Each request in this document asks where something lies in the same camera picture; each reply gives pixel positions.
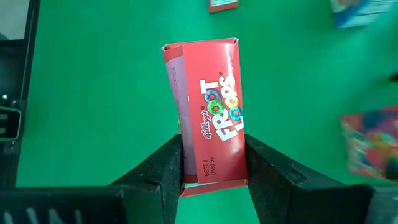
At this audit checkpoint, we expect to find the green table mat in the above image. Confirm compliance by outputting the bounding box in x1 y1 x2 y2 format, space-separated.
15 0 398 224

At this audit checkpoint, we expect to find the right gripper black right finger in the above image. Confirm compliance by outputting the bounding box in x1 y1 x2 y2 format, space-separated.
244 133 374 224

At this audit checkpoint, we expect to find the red Froot Loops cereal box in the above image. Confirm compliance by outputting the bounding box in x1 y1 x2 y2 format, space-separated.
208 0 239 14
161 37 249 197
339 105 398 183

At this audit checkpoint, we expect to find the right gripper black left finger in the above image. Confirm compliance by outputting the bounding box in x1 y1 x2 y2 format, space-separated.
0 133 185 224

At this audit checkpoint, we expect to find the blue Rice Krispies cereal box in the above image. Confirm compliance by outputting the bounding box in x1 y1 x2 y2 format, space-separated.
329 0 398 29

